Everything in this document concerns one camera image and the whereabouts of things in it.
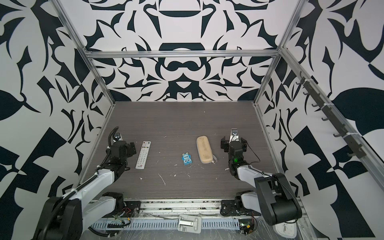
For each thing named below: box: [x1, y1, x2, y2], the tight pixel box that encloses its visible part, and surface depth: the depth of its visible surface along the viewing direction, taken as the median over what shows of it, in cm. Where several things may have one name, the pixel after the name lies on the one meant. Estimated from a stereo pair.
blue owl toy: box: [181, 152, 193, 166], surface depth 91 cm
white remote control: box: [135, 140, 152, 170], surface depth 92 cm
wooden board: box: [196, 135, 213, 164], surface depth 93 cm
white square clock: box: [272, 219, 297, 239], surface depth 68 cm
